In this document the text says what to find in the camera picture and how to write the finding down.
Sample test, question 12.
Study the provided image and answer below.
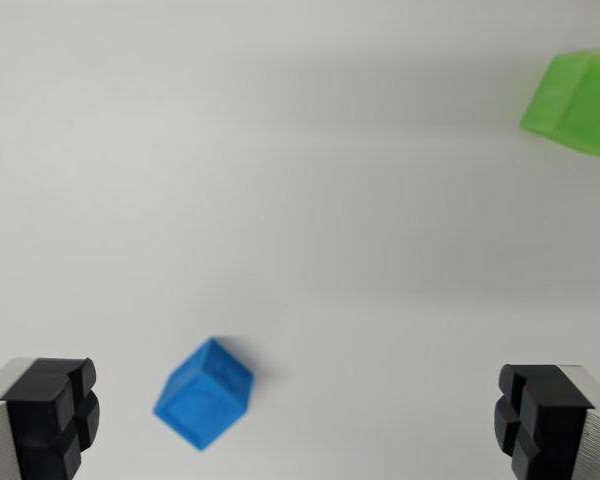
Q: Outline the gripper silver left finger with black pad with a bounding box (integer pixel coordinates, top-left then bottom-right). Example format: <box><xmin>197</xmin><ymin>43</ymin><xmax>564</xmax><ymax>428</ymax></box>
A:
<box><xmin>0</xmin><ymin>356</ymin><xmax>101</xmax><ymax>480</ymax></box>

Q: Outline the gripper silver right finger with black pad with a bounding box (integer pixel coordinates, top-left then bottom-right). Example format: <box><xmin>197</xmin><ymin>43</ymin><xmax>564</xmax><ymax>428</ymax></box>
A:
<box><xmin>493</xmin><ymin>363</ymin><xmax>600</xmax><ymax>480</ymax></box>

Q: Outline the green embossed rubber cube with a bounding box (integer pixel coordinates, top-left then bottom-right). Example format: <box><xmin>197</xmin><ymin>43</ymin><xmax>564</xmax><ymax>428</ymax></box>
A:
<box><xmin>519</xmin><ymin>49</ymin><xmax>600</xmax><ymax>163</ymax></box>

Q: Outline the blue embossed rubber cube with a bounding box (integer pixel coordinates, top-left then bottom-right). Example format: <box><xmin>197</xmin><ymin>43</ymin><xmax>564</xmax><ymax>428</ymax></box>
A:
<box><xmin>152</xmin><ymin>336</ymin><xmax>257</xmax><ymax>453</ymax></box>

